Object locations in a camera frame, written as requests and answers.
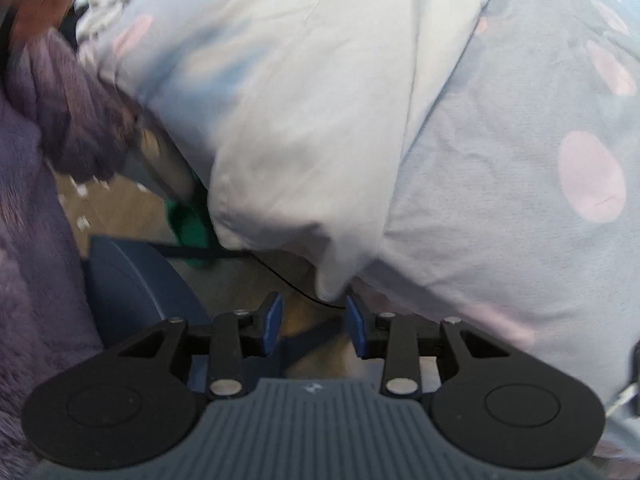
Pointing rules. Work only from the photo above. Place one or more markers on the green slipper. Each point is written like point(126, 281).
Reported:
point(190, 230)

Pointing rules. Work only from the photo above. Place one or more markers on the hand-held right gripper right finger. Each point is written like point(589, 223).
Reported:
point(355, 324)

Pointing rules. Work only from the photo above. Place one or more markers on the white shirt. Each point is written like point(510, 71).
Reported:
point(325, 110)

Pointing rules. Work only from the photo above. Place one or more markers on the grey pink-dotted duvet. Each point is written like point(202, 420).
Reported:
point(500, 210)

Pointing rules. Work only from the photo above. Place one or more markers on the purple fleece robe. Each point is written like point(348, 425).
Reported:
point(35, 285)

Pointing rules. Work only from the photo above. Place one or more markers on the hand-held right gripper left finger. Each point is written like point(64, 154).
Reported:
point(272, 322)

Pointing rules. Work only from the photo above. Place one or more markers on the blue plastic object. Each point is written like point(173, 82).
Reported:
point(130, 285)

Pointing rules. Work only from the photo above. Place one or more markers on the person's leg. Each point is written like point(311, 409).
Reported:
point(170, 170)

